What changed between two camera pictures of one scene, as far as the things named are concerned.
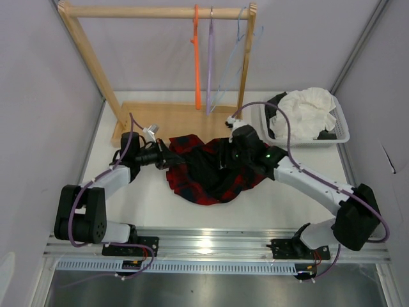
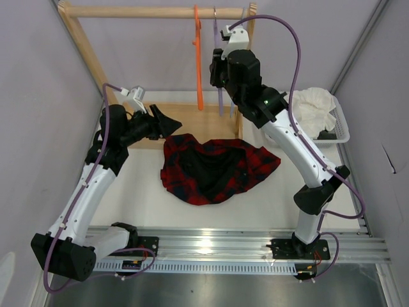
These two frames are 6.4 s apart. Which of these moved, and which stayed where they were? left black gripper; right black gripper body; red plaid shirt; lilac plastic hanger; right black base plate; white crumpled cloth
Moved: left black gripper; lilac plastic hanger; right black gripper body
Stayed: white crumpled cloth; red plaid shirt; right black base plate
